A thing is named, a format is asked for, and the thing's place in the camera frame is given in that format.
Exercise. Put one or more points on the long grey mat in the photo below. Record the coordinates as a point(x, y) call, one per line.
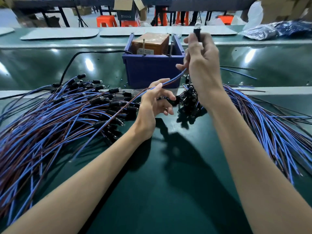
point(156, 30)

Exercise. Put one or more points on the person's left forearm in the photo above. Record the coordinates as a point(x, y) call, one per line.
point(80, 187)

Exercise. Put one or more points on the person's right hand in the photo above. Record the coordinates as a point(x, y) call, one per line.
point(204, 70)

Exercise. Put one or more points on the orange box in plastic wrap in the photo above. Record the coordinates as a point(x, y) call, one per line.
point(153, 42)

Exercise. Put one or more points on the dark cardboard box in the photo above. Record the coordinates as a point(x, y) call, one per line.
point(48, 21)

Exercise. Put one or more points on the person's left hand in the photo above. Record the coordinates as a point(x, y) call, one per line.
point(146, 112)

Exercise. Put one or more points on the orange plastic stool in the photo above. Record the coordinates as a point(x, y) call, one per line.
point(182, 18)
point(106, 21)
point(162, 18)
point(129, 23)
point(225, 19)

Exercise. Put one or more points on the person's right forearm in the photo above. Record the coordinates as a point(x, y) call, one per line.
point(253, 168)

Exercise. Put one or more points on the open cardboard box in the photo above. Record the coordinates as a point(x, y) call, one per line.
point(125, 4)

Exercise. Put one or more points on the black tripod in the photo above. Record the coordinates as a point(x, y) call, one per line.
point(79, 14)

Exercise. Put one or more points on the person's left thumb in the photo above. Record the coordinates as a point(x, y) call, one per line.
point(160, 82)

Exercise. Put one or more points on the white plastic bag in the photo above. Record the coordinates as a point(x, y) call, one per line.
point(253, 17)

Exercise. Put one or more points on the black work table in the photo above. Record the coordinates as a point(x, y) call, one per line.
point(195, 3)
point(61, 3)

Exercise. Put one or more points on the metal nail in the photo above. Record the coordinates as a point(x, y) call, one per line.
point(143, 47)

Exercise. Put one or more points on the person's right thumb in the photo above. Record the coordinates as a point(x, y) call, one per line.
point(184, 64)

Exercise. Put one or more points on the clear bag of blue parts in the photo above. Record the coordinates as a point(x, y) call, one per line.
point(275, 29)

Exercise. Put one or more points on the small cardboard box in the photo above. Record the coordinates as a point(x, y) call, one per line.
point(82, 10)

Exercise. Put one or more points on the stack of cardboard boxes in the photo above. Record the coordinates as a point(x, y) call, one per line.
point(285, 8)

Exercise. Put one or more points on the blue plastic bin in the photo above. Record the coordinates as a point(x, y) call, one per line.
point(146, 70)

